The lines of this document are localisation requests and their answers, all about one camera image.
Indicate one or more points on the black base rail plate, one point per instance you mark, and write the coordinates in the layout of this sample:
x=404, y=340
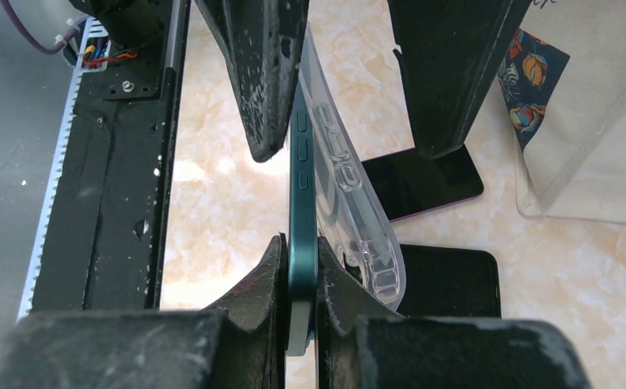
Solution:
x=100, y=238

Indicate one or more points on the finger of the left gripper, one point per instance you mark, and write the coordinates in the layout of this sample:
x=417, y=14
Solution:
x=261, y=41
x=449, y=53

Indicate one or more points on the beige canvas tote bag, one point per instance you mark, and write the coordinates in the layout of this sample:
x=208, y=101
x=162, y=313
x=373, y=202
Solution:
x=563, y=81

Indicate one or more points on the black phone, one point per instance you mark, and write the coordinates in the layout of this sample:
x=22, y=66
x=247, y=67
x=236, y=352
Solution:
x=303, y=239

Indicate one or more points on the clear transparent phone case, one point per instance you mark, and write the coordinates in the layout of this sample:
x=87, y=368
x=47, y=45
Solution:
x=349, y=214

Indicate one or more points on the black smartphone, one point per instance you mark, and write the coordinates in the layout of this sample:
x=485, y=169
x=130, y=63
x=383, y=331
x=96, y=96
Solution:
x=408, y=184

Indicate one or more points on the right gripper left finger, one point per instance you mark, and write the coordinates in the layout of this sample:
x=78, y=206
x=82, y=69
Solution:
x=236, y=342

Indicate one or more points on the black phone case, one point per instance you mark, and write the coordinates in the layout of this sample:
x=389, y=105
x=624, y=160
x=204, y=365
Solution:
x=450, y=282

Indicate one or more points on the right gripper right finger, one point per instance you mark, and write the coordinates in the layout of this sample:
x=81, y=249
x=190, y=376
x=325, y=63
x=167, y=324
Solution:
x=360, y=343

